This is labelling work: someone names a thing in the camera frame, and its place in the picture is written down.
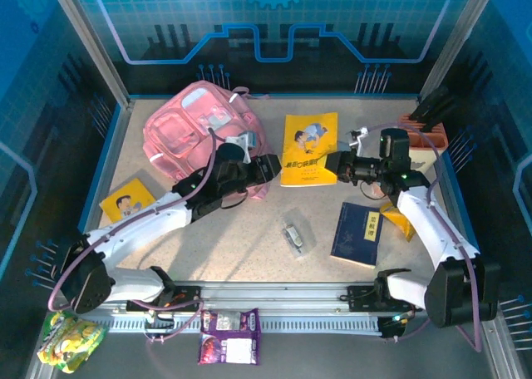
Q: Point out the pink backpack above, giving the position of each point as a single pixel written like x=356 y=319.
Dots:
x=178 y=125

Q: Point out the small white grey item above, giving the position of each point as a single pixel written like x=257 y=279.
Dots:
x=293 y=237

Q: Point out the clear plastic case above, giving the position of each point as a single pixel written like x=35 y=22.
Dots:
x=305 y=229

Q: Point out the dark blue book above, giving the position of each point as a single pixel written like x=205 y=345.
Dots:
x=353 y=237

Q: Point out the yellow book boy holding box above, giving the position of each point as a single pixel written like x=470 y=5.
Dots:
x=129 y=202

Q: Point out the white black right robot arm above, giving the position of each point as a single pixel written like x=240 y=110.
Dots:
x=432 y=229

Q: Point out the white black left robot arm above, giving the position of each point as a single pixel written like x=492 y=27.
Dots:
x=145 y=219

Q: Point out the purple snack bag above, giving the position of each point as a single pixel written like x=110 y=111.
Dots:
x=230 y=337

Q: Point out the green yellow snack bag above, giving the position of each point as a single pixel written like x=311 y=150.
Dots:
x=70 y=341

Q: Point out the beige knife block orange top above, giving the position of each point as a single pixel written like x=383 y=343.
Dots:
x=432 y=140

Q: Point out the yellow packet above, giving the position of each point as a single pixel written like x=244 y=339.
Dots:
x=397 y=221

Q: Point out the small black connector module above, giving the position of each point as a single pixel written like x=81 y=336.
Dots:
x=160 y=320

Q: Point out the black control board with LEDs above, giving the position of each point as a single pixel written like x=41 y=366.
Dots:
x=390 y=329

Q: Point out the aluminium frame post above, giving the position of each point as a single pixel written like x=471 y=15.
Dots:
x=453 y=50
x=89 y=50

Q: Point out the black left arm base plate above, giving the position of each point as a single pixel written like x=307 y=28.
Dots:
x=189 y=292

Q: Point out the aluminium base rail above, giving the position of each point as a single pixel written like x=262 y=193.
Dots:
x=270 y=298

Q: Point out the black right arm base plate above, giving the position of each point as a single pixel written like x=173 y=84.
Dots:
x=359 y=296

